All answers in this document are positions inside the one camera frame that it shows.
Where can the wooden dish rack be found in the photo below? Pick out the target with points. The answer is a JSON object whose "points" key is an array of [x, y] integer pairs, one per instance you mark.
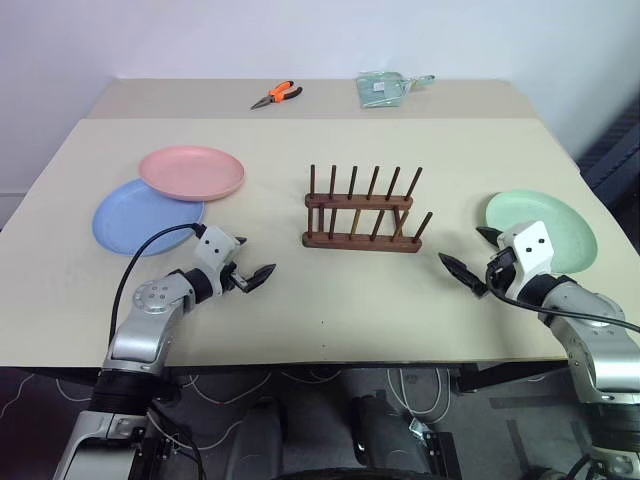
{"points": [[360, 220]]}

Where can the dark ribbed radiator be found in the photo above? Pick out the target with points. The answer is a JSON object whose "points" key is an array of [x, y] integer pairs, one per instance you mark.
{"points": [[612, 155]]}

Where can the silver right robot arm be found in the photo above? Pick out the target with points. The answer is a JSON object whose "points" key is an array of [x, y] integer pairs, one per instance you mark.
{"points": [[590, 340]]}

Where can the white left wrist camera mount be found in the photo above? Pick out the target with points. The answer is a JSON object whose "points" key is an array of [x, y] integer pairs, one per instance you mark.
{"points": [[214, 250]]}

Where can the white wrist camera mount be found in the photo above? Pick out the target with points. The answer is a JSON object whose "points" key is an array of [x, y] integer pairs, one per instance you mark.
{"points": [[531, 252], [214, 250]]}

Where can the blue plastic plate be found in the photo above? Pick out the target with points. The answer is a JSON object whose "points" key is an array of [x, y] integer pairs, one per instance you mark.
{"points": [[137, 220]]}

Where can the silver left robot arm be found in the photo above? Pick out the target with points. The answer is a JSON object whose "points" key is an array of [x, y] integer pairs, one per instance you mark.
{"points": [[142, 330]]}

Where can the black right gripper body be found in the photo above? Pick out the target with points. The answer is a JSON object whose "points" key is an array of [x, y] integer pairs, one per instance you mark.
{"points": [[501, 270]]}

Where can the black table frame bar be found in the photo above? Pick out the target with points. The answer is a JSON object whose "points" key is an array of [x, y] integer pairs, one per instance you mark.
{"points": [[510, 376]]}

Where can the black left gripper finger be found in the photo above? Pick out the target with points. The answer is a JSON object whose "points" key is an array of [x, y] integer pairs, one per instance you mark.
{"points": [[241, 241], [261, 276]]}

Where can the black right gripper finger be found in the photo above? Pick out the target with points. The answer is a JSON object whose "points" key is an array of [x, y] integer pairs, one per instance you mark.
{"points": [[490, 235], [462, 272]]}

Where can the black metal floor bracket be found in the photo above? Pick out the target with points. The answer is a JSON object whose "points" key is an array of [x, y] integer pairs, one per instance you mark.
{"points": [[442, 457]]}

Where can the pink plastic plate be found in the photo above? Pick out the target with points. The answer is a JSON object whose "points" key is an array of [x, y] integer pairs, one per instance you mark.
{"points": [[192, 172]]}

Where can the green packaged dustpan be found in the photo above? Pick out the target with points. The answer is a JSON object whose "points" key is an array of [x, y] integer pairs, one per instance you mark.
{"points": [[382, 90]]}

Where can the dark rounded robot leg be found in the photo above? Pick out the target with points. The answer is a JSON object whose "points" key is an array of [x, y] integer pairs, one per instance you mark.
{"points": [[382, 435]]}

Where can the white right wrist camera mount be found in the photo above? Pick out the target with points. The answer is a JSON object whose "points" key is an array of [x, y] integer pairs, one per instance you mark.
{"points": [[531, 252]]}

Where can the green plastic plate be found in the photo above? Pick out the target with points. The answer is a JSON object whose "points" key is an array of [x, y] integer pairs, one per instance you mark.
{"points": [[565, 220]]}

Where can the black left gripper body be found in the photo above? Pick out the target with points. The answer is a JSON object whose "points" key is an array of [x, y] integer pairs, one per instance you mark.
{"points": [[229, 279]]}

